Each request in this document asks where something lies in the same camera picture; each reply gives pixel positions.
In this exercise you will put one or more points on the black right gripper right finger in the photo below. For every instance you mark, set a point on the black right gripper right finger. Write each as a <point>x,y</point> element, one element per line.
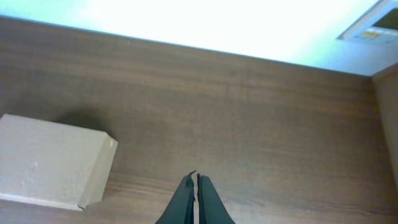
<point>211,208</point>

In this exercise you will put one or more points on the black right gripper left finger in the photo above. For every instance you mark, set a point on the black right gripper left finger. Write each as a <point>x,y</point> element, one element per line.
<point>180,208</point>

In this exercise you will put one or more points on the brown cardboard box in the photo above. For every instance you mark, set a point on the brown cardboard box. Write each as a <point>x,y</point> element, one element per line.
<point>52,164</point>

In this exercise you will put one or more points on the grey device on wall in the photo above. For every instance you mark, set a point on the grey device on wall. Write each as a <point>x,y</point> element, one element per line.
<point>377,26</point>

